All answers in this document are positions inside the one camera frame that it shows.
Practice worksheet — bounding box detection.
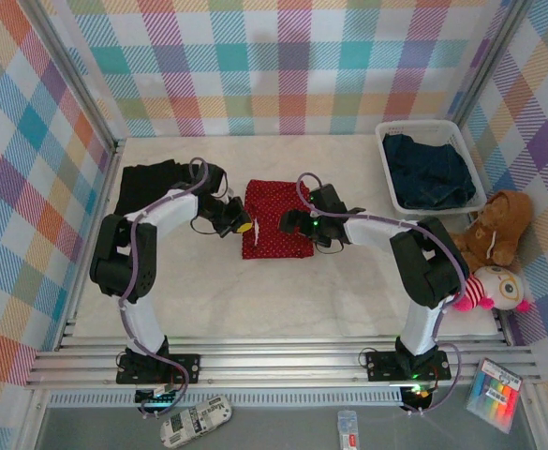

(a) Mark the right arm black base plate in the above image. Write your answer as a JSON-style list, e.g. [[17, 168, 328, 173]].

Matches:
[[364, 350, 452, 383]]

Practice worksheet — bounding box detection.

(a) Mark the right controller board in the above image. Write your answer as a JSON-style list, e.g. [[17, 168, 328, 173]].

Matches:
[[397, 384, 437, 409]]

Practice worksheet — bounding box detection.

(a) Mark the black skirt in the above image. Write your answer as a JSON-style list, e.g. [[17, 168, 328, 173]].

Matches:
[[113, 158, 200, 217]]

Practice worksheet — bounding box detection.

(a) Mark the aluminium corner post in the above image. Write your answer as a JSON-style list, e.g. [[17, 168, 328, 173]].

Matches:
[[445, 0, 535, 137], [20, 0, 126, 156]]

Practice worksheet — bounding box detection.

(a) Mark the red polka dot skirt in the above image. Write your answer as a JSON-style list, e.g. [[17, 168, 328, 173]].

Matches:
[[240, 179, 316, 261]]

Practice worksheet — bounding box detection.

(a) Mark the controller board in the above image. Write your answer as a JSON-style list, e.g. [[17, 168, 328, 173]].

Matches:
[[397, 384, 437, 409], [135, 388, 181, 407]]

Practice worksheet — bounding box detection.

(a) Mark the white doll with glasses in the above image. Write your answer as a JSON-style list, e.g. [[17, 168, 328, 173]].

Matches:
[[451, 264, 532, 314]]

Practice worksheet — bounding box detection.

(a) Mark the left controller board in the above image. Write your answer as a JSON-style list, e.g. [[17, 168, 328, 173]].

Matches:
[[135, 388, 181, 407]]

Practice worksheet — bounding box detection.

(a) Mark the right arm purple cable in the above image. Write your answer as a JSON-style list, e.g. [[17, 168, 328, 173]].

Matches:
[[298, 172, 465, 413]]

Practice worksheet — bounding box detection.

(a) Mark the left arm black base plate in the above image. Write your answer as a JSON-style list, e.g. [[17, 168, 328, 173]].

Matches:
[[115, 353, 201, 386]]

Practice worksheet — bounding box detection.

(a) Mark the aluminium side rail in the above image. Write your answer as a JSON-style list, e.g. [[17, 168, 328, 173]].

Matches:
[[53, 140, 126, 353]]

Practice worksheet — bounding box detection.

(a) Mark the brown teddy bear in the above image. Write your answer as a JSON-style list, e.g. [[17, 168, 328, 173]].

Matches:
[[432, 189, 535, 268]]

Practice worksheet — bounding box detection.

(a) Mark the newspaper print pouch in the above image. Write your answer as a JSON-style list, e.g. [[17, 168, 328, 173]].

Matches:
[[159, 396, 233, 450]]

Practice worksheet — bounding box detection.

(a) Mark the white plastic basket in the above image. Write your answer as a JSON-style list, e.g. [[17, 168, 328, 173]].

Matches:
[[375, 119, 486, 221]]

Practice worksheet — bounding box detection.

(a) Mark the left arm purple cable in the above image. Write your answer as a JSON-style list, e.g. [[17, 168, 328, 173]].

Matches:
[[118, 157, 230, 418]]

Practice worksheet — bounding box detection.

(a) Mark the white slotted cable duct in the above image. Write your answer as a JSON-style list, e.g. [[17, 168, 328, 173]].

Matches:
[[48, 392, 404, 408]]

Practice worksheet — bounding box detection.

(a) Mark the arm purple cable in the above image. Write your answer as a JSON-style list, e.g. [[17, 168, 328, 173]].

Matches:
[[118, 157, 230, 418], [298, 172, 465, 413]]

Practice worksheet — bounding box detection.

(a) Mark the coloured marker pack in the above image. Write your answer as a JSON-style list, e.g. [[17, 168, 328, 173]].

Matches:
[[465, 358, 524, 435]]

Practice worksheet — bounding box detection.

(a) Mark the dark denim skirt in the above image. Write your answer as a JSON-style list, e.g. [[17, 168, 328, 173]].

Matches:
[[382, 133, 478, 211]]

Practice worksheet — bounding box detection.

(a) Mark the aluminium rail frame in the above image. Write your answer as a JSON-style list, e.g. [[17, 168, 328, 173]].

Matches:
[[23, 327, 544, 390]]

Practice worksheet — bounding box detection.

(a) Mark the thin black wire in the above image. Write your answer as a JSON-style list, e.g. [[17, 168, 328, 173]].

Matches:
[[359, 340, 399, 371]]

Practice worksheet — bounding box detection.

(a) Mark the small white box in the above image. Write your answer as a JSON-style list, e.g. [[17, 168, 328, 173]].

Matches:
[[337, 410, 360, 450]]

